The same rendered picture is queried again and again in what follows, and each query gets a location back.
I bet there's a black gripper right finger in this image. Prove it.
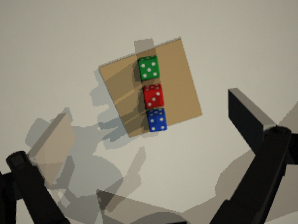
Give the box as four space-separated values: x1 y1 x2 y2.
209 88 298 224

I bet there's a red die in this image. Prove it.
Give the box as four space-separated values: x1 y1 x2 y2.
143 84 164 108

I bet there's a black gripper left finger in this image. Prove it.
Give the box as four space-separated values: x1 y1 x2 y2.
0 113 76 224

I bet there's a tan flat mat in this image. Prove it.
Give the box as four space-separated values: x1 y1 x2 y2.
99 39 203 137

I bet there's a blue die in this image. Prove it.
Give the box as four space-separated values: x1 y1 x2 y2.
147 108 167 132

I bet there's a green die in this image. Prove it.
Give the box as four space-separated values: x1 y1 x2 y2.
138 55 160 80

